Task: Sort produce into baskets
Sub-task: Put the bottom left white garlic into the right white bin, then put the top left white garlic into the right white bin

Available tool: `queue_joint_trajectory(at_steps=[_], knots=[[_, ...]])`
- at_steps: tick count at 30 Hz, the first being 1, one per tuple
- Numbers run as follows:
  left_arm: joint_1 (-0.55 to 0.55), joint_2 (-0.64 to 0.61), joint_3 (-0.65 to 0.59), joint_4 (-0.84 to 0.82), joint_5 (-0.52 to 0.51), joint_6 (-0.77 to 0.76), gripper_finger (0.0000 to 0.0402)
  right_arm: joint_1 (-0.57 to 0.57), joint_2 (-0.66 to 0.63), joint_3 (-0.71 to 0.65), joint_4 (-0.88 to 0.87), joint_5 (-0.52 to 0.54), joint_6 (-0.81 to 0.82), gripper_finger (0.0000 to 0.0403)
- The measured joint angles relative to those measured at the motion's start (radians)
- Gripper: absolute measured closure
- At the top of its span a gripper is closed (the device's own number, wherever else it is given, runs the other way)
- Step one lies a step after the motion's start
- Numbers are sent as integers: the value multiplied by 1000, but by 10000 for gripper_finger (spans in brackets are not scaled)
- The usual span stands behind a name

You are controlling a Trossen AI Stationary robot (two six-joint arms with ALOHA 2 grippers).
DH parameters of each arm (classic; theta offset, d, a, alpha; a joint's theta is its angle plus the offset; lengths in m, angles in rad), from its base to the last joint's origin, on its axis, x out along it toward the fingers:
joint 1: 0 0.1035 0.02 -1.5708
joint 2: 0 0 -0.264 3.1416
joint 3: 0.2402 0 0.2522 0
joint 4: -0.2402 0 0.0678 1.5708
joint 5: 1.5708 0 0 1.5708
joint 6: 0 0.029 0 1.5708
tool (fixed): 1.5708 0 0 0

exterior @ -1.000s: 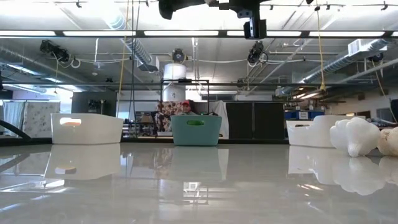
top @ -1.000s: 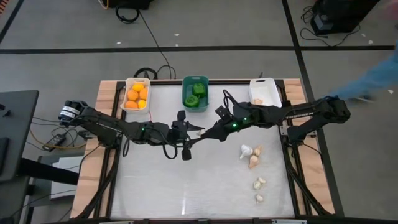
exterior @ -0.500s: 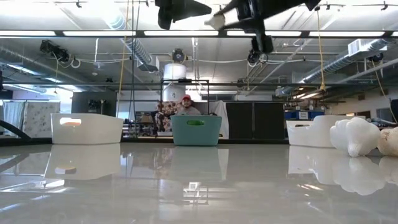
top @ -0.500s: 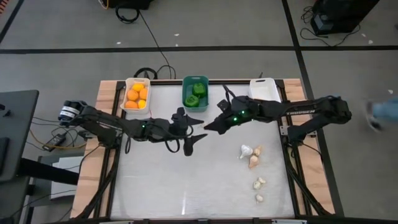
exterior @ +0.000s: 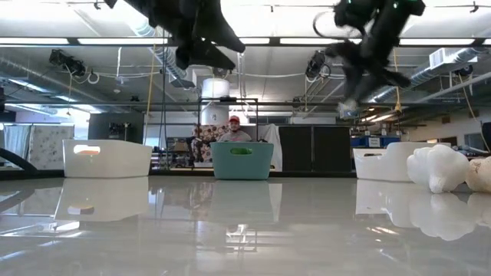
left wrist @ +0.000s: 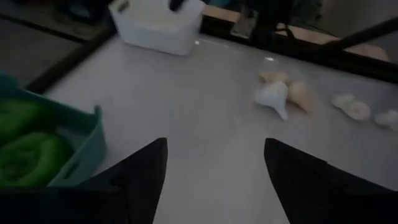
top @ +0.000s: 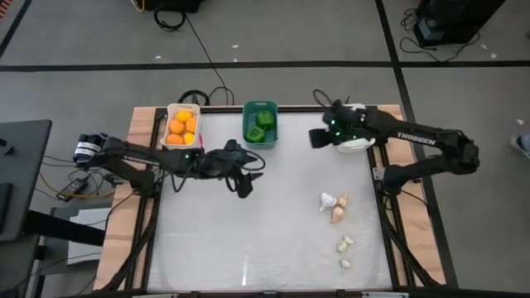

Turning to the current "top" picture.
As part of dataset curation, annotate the short black cable coil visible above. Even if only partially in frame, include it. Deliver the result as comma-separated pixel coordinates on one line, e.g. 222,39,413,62
177,88,211,107

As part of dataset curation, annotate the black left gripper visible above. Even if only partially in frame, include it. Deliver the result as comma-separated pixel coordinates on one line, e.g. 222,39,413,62
188,139,264,199

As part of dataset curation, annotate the cream plastic basket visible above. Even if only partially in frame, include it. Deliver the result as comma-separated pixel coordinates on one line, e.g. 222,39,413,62
160,103,203,151

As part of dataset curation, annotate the white paper stack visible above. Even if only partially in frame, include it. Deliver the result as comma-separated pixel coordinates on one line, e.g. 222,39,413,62
65,205,113,267

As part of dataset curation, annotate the black floor equipment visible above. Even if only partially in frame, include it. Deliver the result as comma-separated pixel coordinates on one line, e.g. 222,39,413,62
142,0,205,13

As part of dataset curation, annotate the teal plastic basket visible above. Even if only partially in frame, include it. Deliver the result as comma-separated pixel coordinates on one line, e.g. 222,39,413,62
242,100,279,151

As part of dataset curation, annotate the long-stemmed white garlic bulb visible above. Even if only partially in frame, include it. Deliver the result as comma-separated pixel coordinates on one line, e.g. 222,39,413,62
318,192,337,212

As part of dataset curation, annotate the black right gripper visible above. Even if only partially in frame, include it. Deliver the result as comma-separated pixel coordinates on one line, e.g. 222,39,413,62
309,100,372,149

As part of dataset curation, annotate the green bell pepper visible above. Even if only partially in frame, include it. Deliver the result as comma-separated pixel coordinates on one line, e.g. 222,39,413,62
255,109,276,130
245,126,267,144

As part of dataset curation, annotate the black power adapter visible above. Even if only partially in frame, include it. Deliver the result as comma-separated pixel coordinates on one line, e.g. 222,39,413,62
55,176,90,203

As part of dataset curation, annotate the grey desk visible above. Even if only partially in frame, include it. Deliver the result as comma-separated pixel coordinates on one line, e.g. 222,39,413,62
0,118,54,244

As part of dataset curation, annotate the person's foot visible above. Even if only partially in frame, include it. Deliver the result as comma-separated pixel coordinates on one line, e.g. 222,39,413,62
510,131,530,159

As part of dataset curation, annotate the wooden table side board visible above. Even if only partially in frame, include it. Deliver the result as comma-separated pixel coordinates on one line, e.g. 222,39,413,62
94,106,158,291
375,103,447,286

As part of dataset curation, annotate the long black coiled cable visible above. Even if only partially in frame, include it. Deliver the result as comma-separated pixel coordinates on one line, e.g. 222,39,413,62
152,4,236,107

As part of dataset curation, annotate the black aluminium table frame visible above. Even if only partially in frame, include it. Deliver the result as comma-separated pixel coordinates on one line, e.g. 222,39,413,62
93,103,451,293

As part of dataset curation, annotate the white plastic basket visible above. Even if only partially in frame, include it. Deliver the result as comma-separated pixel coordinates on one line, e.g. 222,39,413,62
334,102,377,155

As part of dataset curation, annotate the black equipment case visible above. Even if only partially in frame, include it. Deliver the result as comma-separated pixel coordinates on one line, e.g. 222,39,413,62
412,0,507,47

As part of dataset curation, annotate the black desk beam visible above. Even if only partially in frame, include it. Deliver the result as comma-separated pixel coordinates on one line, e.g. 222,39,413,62
23,209,107,248

